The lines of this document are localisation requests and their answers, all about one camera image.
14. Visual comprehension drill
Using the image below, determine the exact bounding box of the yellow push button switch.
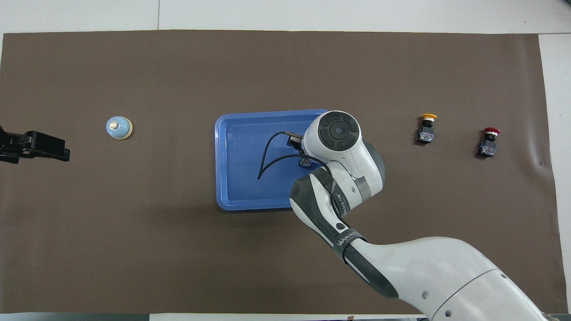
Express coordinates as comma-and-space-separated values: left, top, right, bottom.
417, 114, 438, 145

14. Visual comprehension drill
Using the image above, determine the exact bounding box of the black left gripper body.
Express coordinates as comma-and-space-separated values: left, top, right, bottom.
0, 126, 26, 164

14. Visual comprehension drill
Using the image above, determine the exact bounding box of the red push button switch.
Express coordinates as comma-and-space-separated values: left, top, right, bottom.
476, 127, 501, 158

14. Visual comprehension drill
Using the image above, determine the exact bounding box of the brown table mat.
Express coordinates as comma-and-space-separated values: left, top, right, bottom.
0, 30, 569, 315

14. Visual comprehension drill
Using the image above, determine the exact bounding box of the blue plastic tray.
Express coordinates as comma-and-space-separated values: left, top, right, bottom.
215, 109, 341, 211

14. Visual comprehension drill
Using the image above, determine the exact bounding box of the blue service bell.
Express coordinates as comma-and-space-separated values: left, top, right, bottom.
106, 116, 133, 140

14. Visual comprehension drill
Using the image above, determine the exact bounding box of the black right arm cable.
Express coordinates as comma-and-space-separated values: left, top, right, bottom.
258, 131, 333, 188

